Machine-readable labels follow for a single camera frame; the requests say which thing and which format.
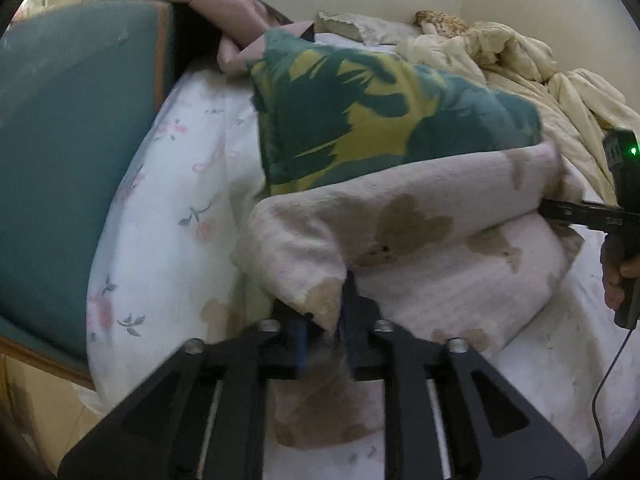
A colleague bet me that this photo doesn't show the pink bear print pants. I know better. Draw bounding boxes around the pink bear print pants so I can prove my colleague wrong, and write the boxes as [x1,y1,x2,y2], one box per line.
[206,142,584,450]

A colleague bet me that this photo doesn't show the right hand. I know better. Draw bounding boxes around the right hand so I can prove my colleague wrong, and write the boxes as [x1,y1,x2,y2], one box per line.
[600,234,640,310]

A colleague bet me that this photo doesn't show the cream crumpled quilt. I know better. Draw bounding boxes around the cream crumpled quilt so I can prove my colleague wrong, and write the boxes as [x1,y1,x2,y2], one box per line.
[396,22,639,205]

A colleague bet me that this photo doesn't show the white floral bed sheet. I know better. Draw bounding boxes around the white floral bed sheet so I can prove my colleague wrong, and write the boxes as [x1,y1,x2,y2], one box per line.
[87,70,639,479]

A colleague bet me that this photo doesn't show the teal yellow patterned folded cloth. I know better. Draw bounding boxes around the teal yellow patterned folded cloth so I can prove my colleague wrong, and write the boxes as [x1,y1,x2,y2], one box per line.
[250,29,542,195]

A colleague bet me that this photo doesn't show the cream pillow at headboard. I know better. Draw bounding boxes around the cream pillow at headboard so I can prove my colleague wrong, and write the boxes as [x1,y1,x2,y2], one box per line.
[314,11,422,47]

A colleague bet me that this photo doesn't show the pink clothes pile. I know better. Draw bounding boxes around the pink clothes pile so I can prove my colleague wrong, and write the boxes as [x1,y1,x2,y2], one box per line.
[155,0,314,76]

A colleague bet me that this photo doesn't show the teal upholstered chair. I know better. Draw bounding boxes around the teal upholstered chair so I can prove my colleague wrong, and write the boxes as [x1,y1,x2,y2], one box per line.
[1,0,175,386]

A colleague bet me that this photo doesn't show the black cable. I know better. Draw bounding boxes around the black cable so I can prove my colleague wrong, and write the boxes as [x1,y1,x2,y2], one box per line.
[591,326,634,461]

